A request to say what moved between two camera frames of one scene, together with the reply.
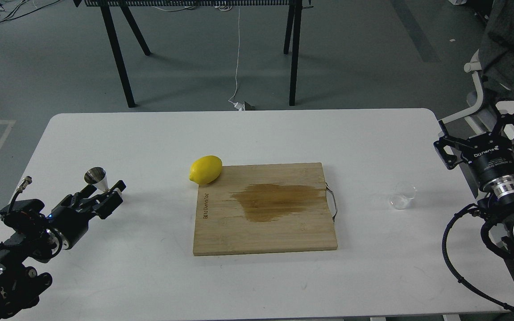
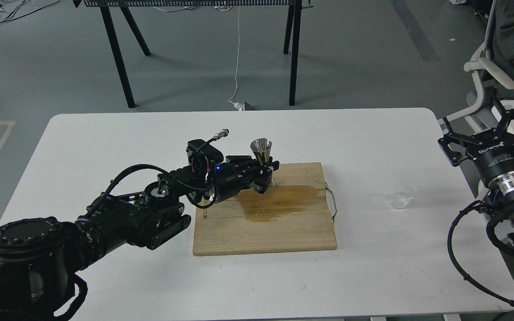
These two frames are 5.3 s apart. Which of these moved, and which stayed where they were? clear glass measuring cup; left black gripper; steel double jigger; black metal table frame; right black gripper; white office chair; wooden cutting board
Moved: left black gripper; steel double jigger; white office chair
Stayed: wooden cutting board; right black gripper; black metal table frame; clear glass measuring cup
